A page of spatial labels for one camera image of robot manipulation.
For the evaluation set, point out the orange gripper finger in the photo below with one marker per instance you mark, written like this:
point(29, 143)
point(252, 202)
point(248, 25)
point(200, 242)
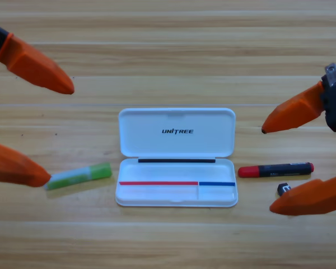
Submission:
point(14, 168)
point(310, 199)

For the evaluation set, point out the black eraser with white print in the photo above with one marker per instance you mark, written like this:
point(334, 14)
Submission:
point(282, 189)

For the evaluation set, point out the red black whiteboard marker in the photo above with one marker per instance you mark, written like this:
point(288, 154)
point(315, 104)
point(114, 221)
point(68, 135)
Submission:
point(268, 171)

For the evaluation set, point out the green and white glue stick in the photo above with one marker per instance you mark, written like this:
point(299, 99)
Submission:
point(84, 175)

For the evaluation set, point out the white Unitree pencil case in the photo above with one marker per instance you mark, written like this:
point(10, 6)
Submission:
point(156, 140)

